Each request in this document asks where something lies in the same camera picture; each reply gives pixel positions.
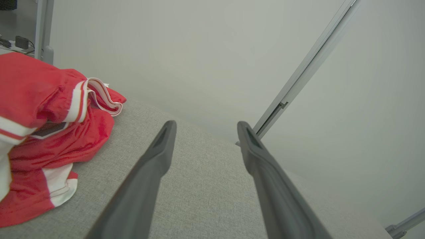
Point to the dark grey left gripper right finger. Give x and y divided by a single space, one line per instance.
282 205

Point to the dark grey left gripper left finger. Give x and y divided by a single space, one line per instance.
132 199

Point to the small black device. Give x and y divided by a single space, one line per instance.
5 43

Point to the grey metal rail with bracket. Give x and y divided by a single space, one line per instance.
408 222

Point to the grey partition post double foot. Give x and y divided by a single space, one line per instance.
312 59

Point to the dark monitor screen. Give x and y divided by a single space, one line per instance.
7 4

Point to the red Bulls 23 jersey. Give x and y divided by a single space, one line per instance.
33 86

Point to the black power adapter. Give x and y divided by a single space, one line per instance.
22 42

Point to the red white shirt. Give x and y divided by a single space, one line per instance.
26 199

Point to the grey partition end post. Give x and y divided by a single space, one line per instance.
42 26

